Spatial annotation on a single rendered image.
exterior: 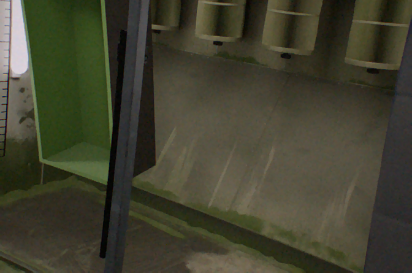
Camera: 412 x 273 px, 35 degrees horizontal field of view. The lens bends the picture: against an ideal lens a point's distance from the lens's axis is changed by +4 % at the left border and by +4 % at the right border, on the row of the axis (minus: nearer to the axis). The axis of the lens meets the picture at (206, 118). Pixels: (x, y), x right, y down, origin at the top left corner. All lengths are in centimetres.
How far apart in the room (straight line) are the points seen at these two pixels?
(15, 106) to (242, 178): 156
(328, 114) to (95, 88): 147
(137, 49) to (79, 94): 190
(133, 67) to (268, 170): 207
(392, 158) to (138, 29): 92
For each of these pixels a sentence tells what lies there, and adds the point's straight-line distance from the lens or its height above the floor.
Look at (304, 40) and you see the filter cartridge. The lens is 392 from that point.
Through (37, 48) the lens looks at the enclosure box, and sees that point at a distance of 374.
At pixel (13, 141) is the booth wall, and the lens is 444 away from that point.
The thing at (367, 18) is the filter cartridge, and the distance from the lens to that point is 369.
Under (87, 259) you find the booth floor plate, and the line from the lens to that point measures 369.
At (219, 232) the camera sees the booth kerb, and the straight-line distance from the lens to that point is 409.
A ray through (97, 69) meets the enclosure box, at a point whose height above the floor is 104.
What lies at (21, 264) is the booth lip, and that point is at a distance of 365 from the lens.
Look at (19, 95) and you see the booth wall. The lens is 438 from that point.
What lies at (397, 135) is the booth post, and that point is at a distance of 207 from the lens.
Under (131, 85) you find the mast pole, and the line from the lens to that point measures 216.
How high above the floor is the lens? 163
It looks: 12 degrees down
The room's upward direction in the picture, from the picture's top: 7 degrees clockwise
